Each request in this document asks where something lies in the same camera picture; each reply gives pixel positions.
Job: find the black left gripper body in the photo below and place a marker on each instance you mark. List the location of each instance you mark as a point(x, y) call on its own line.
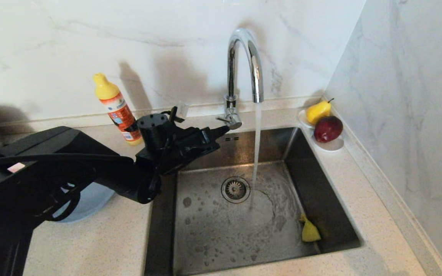
point(186, 147)

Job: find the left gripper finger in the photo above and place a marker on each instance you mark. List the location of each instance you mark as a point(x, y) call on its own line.
point(220, 131)

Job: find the chrome gooseneck faucet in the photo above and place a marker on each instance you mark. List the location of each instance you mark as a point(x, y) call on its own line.
point(231, 71)

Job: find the yellow capped dish soap bottle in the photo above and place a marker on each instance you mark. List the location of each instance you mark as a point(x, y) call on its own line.
point(115, 107)

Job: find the large blue-grey plate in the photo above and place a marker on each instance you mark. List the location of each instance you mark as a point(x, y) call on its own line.
point(94, 197)

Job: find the yellow sponge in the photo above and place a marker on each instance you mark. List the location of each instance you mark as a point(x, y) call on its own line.
point(309, 232)

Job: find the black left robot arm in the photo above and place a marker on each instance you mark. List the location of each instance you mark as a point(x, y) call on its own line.
point(52, 172)

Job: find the stainless steel sink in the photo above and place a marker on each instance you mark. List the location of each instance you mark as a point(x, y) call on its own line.
point(244, 237)

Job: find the metal drain strainer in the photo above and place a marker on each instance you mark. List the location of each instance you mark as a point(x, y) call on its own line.
point(235, 189)

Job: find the yellow pear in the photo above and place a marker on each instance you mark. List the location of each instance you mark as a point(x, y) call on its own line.
point(317, 112)

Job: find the dark red apple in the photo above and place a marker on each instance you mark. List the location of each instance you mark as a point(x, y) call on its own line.
point(327, 129)

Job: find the white fruit dish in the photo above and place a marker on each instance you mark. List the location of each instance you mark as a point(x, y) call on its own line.
point(333, 147)

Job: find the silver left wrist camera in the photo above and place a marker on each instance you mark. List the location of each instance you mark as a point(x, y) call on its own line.
point(182, 110)

